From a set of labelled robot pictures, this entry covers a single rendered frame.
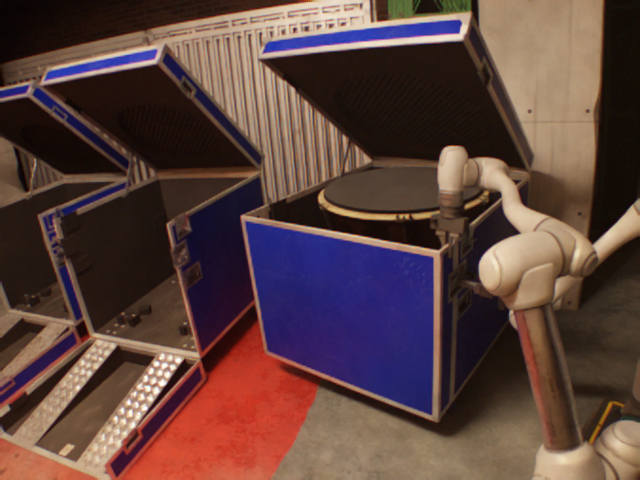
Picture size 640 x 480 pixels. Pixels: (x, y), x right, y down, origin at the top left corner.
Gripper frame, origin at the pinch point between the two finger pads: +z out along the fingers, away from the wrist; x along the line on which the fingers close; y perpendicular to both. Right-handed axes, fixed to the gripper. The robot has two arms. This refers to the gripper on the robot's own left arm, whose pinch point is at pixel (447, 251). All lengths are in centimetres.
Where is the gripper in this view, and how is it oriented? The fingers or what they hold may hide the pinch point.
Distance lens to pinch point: 178.4
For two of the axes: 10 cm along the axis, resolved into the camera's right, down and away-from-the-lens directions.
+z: -0.1, 9.7, 2.5
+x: 7.9, 1.7, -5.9
